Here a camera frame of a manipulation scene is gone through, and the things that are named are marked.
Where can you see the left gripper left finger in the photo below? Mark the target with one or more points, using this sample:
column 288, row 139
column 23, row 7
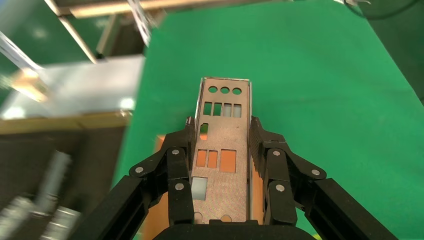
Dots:
column 179, row 165

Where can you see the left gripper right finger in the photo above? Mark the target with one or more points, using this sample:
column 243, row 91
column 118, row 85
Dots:
column 278, row 172

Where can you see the silver computer I/O shield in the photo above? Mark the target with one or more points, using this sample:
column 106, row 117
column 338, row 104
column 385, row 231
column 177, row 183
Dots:
column 225, row 132

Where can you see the brown cardboard box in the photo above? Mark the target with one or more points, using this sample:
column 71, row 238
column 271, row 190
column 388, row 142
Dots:
column 154, row 218

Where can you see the green tablecloth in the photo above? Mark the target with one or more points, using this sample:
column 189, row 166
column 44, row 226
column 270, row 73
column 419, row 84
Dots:
column 314, row 99

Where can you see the long grey metal bar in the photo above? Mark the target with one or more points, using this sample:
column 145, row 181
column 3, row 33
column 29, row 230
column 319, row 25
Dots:
column 53, row 179

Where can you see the grey perforated shelf brace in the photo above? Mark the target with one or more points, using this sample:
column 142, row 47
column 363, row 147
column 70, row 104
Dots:
column 142, row 23

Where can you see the ribbed grey metal part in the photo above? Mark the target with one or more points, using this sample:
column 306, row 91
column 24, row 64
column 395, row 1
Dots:
column 36, row 222

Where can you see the white lean pipe frame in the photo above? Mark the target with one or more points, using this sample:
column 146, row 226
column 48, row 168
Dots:
column 78, row 38

